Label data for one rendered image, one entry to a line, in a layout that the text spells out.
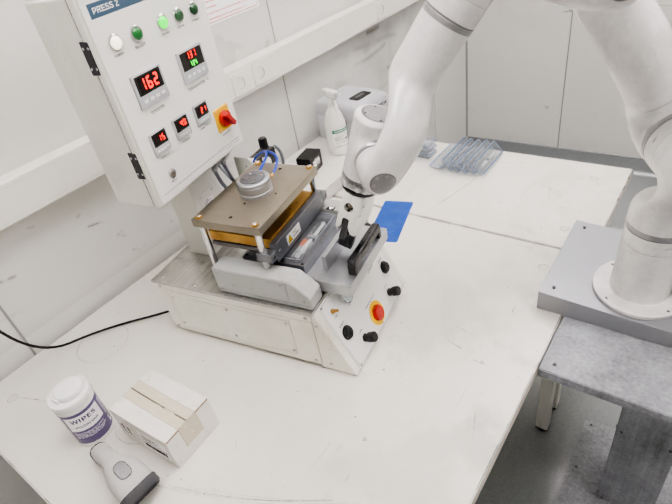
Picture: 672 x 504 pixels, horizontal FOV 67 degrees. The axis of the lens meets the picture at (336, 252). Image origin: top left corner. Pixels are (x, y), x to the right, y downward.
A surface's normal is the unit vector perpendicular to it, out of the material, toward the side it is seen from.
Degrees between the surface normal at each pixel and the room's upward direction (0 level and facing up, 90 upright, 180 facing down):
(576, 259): 3
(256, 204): 0
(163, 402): 1
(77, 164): 90
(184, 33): 90
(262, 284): 90
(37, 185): 90
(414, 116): 63
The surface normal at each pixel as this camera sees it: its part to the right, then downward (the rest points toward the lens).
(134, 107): 0.90, 0.14
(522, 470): -0.15, -0.79
